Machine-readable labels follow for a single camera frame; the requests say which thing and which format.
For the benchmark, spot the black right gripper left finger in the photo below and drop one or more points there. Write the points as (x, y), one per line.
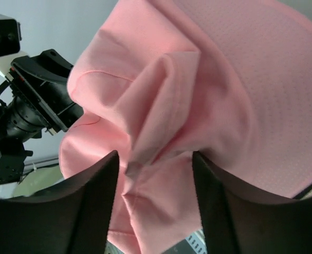
(69, 217)

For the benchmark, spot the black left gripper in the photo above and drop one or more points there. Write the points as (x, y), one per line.
(41, 100)

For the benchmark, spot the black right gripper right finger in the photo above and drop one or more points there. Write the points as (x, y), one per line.
(238, 217)

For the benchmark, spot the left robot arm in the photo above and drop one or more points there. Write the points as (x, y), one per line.
(12, 151)

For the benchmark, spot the white slotted cable duct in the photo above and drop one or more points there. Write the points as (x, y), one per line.
(194, 243)

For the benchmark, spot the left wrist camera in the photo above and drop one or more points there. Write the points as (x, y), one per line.
(10, 38)

